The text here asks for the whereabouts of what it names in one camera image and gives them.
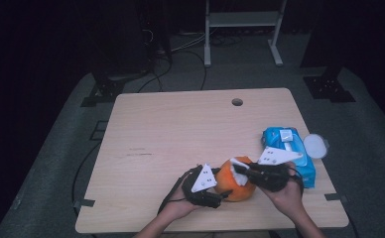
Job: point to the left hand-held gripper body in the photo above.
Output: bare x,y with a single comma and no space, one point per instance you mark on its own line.
202,185

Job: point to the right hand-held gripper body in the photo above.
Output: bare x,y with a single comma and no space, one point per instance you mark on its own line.
271,175

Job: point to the orange plush toy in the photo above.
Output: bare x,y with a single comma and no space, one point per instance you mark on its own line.
235,193

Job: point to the white wet wipe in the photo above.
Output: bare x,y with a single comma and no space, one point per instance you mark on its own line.
240,178

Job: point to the blue wet wipes pack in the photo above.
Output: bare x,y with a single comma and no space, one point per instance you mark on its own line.
308,172

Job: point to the person's right hand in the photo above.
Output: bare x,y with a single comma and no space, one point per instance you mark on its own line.
286,201

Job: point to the person's left hand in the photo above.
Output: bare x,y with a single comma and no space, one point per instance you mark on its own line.
179,205

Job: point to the white round lid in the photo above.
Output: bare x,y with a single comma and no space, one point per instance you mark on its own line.
315,145

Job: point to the black tape strip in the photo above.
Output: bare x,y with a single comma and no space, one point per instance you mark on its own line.
84,203
335,197

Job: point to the black stand base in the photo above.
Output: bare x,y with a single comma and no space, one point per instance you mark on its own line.
327,87
106,89

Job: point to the white metal stand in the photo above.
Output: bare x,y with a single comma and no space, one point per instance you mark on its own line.
241,19

